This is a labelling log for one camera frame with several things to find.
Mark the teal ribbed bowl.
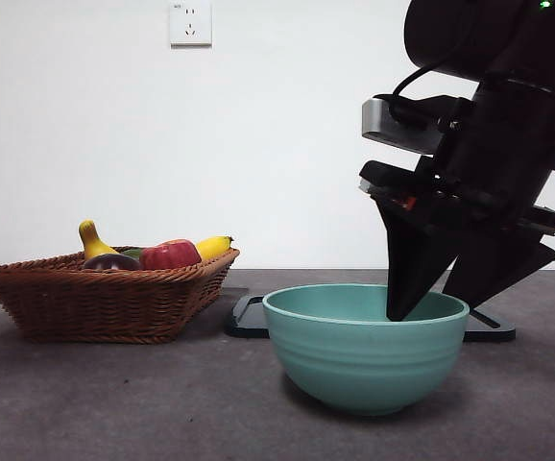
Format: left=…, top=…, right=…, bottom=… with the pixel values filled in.
left=261, top=283, right=471, bottom=417

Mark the white wall socket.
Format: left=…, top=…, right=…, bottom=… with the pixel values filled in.
left=169, top=0, right=213, bottom=48

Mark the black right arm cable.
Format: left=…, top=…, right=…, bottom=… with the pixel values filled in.
left=391, top=28, right=485, bottom=121

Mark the brown wicker basket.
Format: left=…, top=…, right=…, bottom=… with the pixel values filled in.
left=0, top=247, right=241, bottom=345

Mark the red apple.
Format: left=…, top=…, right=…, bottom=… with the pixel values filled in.
left=138, top=238, right=203, bottom=271

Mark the dark red plum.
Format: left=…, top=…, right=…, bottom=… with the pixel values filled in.
left=83, top=254, right=142, bottom=271

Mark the dark rectangular tray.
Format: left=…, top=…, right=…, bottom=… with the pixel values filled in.
left=223, top=294, right=518, bottom=344

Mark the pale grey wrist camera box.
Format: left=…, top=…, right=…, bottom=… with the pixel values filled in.
left=360, top=94, right=471, bottom=156

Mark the yellow banana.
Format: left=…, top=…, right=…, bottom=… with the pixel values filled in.
left=77, top=220, right=236, bottom=263

